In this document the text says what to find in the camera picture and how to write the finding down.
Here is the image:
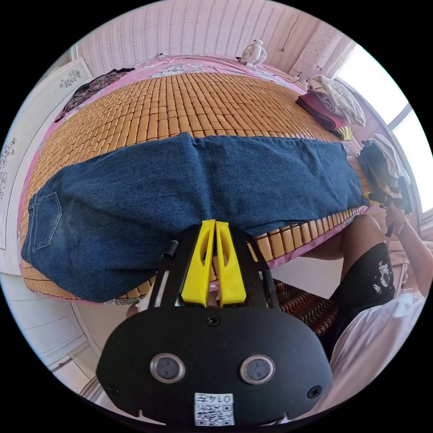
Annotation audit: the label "white fan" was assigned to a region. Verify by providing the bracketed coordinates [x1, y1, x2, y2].
[239, 39, 268, 68]

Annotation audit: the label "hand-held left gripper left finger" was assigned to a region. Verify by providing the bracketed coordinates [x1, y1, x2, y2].
[181, 220, 216, 307]

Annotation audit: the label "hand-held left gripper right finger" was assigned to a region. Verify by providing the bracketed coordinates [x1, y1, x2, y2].
[216, 221, 246, 308]

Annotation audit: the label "brown wavy patterned stool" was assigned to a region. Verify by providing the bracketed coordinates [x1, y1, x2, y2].
[272, 279, 340, 336]

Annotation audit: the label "person's right forearm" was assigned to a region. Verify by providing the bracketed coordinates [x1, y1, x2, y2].
[396, 220, 428, 300]

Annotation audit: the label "pile of dark clothes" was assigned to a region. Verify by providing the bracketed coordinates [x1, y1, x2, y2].
[358, 133, 412, 195]

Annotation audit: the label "pile of light and red clothes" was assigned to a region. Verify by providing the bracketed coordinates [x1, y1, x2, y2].
[297, 74, 367, 141]

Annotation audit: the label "window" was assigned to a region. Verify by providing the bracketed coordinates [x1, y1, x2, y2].
[334, 43, 433, 222]

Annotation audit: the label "person's body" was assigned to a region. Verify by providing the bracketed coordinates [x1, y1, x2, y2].
[297, 213, 431, 417]

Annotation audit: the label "bed with woven mat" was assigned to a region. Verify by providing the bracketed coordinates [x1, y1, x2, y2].
[17, 55, 373, 306]

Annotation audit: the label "dark floral garment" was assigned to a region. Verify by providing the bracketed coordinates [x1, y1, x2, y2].
[55, 69, 136, 123]

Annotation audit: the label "person's right hand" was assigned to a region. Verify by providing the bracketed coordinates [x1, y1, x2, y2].
[385, 202, 409, 237]

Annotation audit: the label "blue jeans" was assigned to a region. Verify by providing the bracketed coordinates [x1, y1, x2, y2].
[21, 132, 370, 303]

